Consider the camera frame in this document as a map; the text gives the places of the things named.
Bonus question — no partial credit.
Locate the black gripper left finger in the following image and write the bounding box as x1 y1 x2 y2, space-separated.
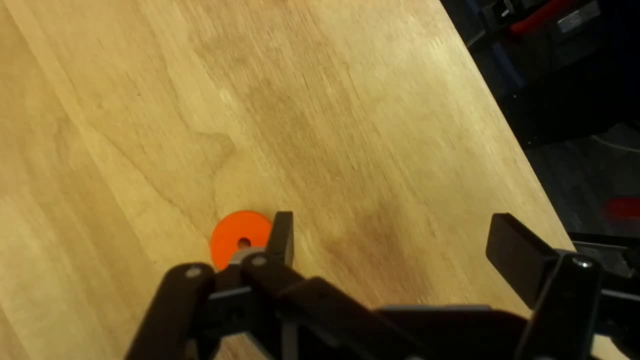
125 211 417 360

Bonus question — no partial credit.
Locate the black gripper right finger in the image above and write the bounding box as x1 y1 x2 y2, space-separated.
484 213 640 360

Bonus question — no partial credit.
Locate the orange ring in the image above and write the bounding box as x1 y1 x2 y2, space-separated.
209 211 276 272

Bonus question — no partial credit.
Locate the red bar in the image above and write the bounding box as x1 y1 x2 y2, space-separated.
509 0 582 37

